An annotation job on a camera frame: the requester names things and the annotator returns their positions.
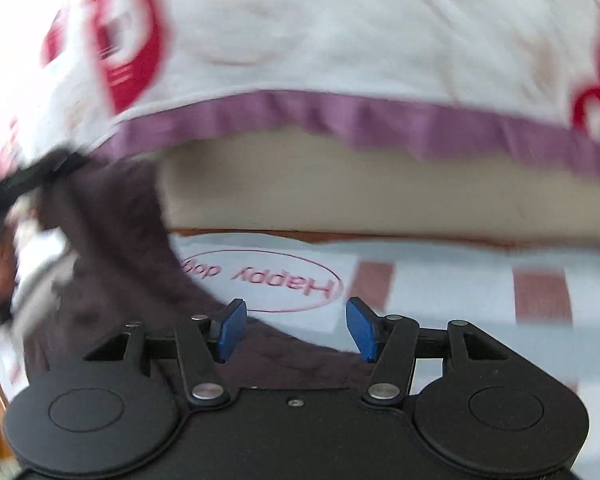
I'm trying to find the checkered cartoon play mat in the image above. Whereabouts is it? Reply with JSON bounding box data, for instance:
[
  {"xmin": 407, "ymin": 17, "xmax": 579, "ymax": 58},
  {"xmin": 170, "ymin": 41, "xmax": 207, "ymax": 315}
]
[{"xmin": 0, "ymin": 209, "xmax": 600, "ymax": 480}]

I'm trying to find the red bear quilted bedspread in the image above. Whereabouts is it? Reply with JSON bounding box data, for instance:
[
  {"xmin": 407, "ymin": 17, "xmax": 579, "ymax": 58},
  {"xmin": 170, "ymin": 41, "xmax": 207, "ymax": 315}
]
[{"xmin": 0, "ymin": 0, "xmax": 600, "ymax": 179}]

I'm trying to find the person left hand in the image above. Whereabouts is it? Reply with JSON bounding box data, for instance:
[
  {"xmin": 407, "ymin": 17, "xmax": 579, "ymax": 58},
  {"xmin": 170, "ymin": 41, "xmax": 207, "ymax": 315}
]
[{"xmin": 0, "ymin": 240, "xmax": 17, "ymax": 304}]

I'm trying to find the dark brown knit sweater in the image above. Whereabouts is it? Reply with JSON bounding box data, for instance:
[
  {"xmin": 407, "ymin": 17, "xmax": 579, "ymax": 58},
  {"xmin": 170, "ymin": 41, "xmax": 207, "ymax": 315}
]
[{"xmin": 24, "ymin": 160, "xmax": 372, "ymax": 391}]

